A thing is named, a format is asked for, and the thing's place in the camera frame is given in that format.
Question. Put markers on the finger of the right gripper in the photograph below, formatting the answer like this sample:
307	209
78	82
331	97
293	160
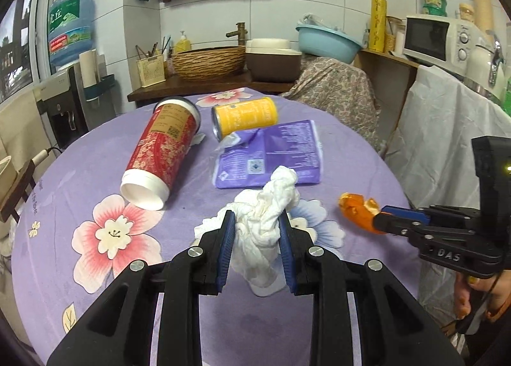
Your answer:
394	225
413	215

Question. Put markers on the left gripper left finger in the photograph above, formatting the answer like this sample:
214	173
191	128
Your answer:
117	328

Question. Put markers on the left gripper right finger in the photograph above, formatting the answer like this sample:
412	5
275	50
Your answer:
394	329

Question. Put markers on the white tissue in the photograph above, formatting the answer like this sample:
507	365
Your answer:
256	254

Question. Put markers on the purple plastic bag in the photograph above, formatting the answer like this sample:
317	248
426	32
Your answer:
247	158

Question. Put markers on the yellow can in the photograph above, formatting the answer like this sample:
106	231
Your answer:
242	116

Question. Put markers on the red paper cup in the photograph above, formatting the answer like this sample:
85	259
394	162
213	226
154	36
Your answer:
154	165

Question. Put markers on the white cloth cover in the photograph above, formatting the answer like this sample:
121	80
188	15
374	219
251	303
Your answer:
430	152

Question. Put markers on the wooden cabinet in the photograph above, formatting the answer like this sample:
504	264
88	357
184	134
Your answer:
391	78

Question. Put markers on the floral patterned cloth cover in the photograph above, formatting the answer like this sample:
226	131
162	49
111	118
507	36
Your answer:
342	90

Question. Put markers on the white microwave oven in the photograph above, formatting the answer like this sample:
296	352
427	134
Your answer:
442	41

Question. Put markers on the blue plastic basin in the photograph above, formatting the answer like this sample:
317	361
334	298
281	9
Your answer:
318	40

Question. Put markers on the brown pot with white lid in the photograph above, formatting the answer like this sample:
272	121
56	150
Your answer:
272	61

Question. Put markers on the yellow roll package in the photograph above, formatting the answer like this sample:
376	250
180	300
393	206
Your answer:
378	25

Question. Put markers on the water dispenser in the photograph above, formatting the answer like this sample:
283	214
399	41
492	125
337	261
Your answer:
72	109

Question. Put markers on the wicker basket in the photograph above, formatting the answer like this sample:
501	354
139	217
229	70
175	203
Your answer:
209	63

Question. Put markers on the brass faucet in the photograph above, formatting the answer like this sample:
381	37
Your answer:
240	32

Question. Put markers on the wooden counter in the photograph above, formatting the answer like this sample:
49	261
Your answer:
176	85

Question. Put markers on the yellow soap bottle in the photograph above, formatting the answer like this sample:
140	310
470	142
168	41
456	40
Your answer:
183	44

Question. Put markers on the beige utensil holder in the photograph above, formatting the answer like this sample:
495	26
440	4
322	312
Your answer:
152	64

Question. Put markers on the window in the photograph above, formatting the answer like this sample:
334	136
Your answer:
25	58

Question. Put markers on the blue water jug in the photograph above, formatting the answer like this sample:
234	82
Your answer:
70	30

